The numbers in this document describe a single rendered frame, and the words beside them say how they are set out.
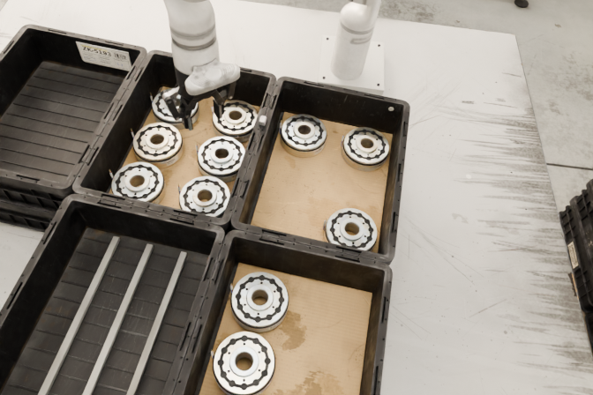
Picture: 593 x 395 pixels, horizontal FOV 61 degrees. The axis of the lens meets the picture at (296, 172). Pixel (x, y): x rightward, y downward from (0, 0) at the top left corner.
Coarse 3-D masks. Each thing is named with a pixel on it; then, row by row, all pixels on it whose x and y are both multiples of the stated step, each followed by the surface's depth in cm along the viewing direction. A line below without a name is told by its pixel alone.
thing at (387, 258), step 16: (288, 80) 112; (304, 80) 112; (272, 96) 109; (368, 96) 111; (384, 96) 111; (272, 112) 106; (256, 144) 101; (400, 144) 104; (256, 160) 98; (400, 160) 101; (400, 176) 99; (240, 192) 94; (400, 192) 97; (240, 208) 92; (240, 224) 90; (288, 240) 89; (304, 240) 89; (368, 256) 88; (384, 256) 89
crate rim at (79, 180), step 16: (144, 64) 111; (272, 80) 111; (128, 96) 105; (112, 128) 101; (256, 128) 103; (96, 144) 98; (80, 176) 93; (240, 176) 96; (80, 192) 91; (96, 192) 92; (144, 208) 91; (160, 208) 91; (176, 208) 91; (224, 224) 90
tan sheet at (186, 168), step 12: (204, 108) 118; (204, 120) 116; (180, 132) 114; (192, 132) 114; (204, 132) 114; (192, 144) 112; (132, 156) 109; (192, 156) 110; (168, 168) 108; (180, 168) 108; (192, 168) 108; (168, 180) 106; (180, 180) 106; (168, 192) 104; (168, 204) 103
